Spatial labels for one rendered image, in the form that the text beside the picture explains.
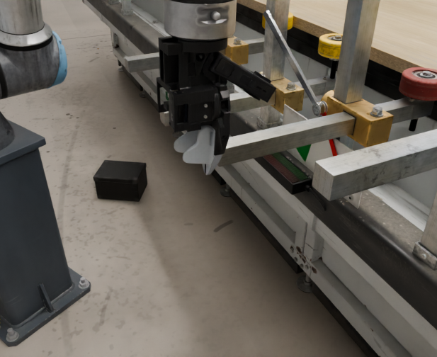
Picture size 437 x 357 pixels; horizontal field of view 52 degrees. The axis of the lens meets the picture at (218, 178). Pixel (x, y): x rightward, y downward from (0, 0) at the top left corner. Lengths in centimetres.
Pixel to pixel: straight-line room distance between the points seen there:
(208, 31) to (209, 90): 8
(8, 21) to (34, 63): 11
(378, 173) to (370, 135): 31
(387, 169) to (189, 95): 26
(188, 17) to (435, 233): 47
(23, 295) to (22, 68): 70
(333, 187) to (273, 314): 115
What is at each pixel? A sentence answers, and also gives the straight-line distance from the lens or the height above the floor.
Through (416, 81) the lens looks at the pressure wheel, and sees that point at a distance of 86.
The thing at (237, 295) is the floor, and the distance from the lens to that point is 161.
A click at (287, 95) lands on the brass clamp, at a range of 97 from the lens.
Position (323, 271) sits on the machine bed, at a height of 17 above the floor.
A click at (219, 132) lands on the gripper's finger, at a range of 62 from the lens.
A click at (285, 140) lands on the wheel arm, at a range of 72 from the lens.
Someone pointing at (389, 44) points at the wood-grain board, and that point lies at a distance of 107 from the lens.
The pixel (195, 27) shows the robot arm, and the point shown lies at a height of 105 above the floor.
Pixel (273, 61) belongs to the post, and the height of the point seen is 87.
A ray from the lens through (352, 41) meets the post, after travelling 79.
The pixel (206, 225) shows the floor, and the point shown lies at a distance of 188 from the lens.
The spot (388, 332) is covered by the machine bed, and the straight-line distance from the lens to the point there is 138.
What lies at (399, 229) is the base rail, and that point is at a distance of 82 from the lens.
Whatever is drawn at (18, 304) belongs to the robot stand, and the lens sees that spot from 157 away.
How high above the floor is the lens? 119
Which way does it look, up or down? 33 degrees down
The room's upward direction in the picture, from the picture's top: straight up
